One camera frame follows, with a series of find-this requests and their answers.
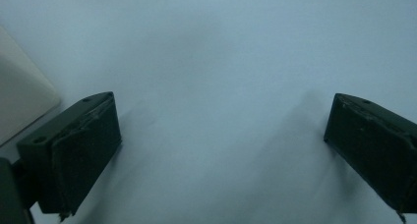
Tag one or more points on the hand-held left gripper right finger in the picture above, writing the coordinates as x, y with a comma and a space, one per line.
373, 145

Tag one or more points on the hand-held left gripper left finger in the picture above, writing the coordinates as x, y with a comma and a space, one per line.
82, 152

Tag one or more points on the white box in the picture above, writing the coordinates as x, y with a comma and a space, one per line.
19, 93

